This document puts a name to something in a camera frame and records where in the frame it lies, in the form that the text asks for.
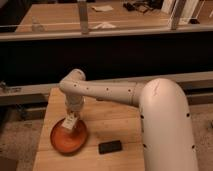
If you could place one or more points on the white bottle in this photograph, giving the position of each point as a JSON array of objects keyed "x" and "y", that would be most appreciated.
[{"x": 70, "y": 121}]

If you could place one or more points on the black rectangular block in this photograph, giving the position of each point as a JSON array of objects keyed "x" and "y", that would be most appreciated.
[{"x": 111, "y": 146}]

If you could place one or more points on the clear plastic bottle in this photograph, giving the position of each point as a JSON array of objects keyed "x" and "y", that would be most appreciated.
[{"x": 36, "y": 26}]

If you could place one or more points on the white frame post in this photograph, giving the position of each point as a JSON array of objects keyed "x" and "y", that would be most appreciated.
[{"x": 176, "y": 14}]

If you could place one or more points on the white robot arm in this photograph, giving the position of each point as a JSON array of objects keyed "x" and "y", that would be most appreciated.
[{"x": 168, "y": 139}]

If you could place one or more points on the metal frame post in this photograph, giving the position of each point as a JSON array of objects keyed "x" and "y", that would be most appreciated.
[{"x": 83, "y": 16}]

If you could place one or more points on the white paper sheet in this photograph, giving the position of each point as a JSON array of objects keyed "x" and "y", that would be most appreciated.
[{"x": 104, "y": 8}]

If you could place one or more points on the crumpled white paper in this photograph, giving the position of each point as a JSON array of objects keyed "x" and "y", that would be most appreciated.
[{"x": 104, "y": 25}]

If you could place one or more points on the metal clamp bracket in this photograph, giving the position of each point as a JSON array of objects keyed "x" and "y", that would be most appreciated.
[{"x": 6, "y": 89}]

